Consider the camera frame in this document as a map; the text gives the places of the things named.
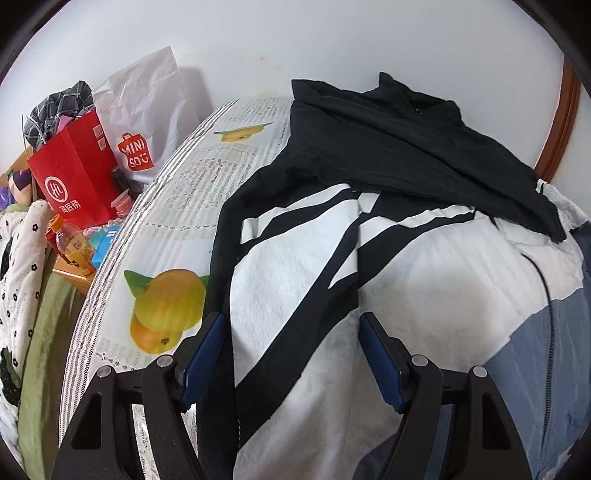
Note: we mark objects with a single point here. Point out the blue packet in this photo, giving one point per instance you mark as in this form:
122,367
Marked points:
106,242

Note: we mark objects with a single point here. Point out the black and white jacket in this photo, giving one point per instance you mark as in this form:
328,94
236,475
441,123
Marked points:
295,286

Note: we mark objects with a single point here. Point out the brown wooden door frame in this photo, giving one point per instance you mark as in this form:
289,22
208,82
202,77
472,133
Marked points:
561,124

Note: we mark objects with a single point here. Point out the white plastic bag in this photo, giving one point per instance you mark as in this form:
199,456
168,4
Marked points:
143,101

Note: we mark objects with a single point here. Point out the red paper bag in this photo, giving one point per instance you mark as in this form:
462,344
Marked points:
74,170

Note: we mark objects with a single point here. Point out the green bed sheet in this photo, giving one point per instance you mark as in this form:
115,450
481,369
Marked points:
46,332

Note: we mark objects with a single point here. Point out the purple plush toy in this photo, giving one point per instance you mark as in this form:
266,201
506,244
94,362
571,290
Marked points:
18,187

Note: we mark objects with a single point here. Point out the dark checked cloth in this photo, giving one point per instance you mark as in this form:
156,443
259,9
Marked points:
60,106

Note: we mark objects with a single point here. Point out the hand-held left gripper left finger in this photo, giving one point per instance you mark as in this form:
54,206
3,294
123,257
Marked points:
205,351

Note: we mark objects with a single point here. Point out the wooden bed frame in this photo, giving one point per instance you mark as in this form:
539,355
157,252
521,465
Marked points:
18,161

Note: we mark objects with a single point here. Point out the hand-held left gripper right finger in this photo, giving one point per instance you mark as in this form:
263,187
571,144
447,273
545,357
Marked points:
379,361

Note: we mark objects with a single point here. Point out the fruit print table cloth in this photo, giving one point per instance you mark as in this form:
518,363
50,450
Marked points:
184,194

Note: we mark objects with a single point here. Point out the orange drink bottle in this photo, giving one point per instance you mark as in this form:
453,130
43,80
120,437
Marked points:
74,242

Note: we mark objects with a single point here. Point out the black shirt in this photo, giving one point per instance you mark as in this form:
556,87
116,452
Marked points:
392,143

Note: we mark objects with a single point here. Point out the small dark bottle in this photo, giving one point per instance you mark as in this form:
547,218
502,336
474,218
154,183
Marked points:
121,181

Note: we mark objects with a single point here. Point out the white spotted quilt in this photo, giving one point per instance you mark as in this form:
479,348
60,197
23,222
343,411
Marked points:
18,258

